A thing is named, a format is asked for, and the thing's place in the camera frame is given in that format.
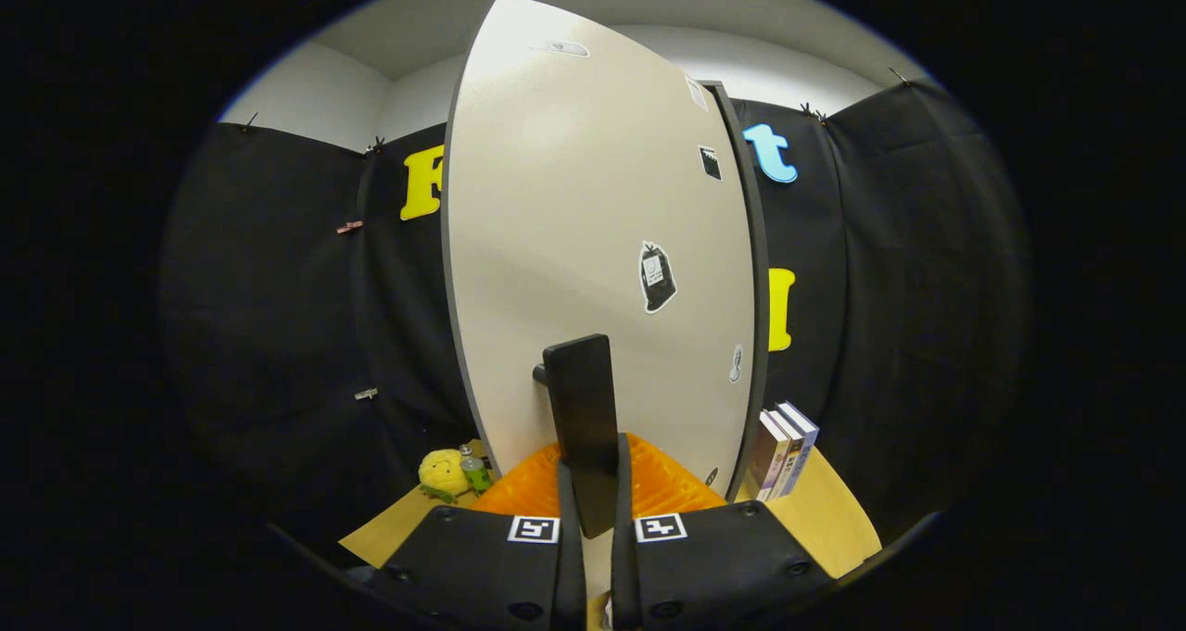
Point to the green label drink bottle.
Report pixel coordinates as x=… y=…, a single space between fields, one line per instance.
x=476 y=475

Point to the black backdrop cloth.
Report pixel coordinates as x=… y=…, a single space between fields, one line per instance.
x=908 y=288

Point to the yellow plush toy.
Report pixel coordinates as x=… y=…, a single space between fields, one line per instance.
x=443 y=472

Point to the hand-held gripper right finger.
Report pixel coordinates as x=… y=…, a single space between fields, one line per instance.
x=713 y=561

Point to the dark grey shoe cabinet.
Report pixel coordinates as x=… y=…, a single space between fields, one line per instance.
x=760 y=288

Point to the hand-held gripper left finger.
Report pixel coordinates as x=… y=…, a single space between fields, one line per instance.
x=491 y=557

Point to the pink cloth clip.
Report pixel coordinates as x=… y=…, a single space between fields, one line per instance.
x=349 y=228

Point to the black binder clip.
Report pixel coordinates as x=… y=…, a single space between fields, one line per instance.
x=813 y=111
x=374 y=145
x=248 y=122
x=897 y=76

